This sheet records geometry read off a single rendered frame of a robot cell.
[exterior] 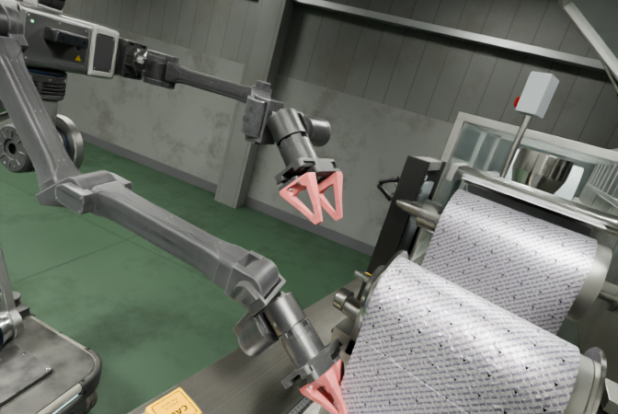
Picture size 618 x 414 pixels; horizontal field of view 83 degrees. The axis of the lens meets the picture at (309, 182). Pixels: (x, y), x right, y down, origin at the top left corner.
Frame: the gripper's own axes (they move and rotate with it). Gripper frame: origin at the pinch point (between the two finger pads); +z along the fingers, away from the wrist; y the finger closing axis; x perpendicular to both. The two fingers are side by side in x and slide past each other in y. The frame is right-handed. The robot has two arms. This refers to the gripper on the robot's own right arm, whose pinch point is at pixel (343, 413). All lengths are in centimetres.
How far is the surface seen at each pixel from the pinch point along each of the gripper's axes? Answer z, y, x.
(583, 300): 7.4, -24.3, 33.1
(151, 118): -338, -215, -240
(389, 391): 0.0, 0.3, 9.9
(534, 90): -28, -58, 52
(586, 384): 8.6, -2.8, 30.9
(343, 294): -14.3, -8.4, 6.3
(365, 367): -4.1, 0.2, 8.6
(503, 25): -130, -323, 95
